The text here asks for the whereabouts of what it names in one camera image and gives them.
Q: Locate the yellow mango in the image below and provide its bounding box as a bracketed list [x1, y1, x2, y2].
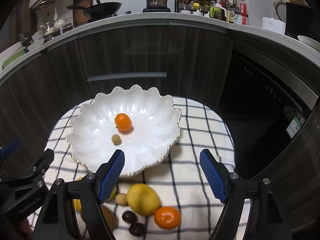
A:
[73, 199, 82, 212]

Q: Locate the brown kiwi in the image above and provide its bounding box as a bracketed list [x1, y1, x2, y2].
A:
[80, 204, 117, 231]

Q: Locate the dark plum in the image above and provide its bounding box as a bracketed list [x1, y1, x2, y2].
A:
[122, 210, 137, 224]
[129, 223, 145, 237]

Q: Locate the large yellow lemon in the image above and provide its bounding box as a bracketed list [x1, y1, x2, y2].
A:
[127, 183, 161, 217]

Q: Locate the tan longan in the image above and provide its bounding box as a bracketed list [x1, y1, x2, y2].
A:
[115, 193, 128, 206]
[111, 134, 121, 145]

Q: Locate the orange mandarin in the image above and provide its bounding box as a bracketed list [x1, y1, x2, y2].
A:
[154, 206, 181, 230]

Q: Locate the small orange kumquat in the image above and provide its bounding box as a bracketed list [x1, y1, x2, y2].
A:
[114, 113, 132, 132]

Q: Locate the green apple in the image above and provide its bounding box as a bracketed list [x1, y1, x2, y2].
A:
[108, 185, 117, 200]

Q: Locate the white black checked cloth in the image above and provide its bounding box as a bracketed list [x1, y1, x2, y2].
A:
[44, 97, 235, 239]

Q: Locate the white scalloped ceramic bowl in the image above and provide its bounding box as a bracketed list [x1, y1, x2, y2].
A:
[66, 85, 182, 177]

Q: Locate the green energy label sticker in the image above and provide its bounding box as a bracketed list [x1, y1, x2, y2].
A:
[286, 115, 305, 139]

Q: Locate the white teapot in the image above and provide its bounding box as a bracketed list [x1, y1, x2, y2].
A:
[53, 19, 66, 30]

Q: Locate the black wok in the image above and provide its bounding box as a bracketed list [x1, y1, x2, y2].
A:
[67, 0, 122, 19]

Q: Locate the white plate on counter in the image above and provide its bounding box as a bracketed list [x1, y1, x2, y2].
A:
[297, 35, 320, 52]

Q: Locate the white small appliance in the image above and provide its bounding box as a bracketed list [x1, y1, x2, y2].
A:
[262, 17, 286, 35]

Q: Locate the white electric kettle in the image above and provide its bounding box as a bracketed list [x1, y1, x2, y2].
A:
[272, 0, 289, 22]

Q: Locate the steel saucepan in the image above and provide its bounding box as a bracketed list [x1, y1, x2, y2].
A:
[145, 0, 168, 9]

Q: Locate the silver drawer handle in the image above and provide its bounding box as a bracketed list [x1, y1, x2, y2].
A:
[87, 72, 167, 82]

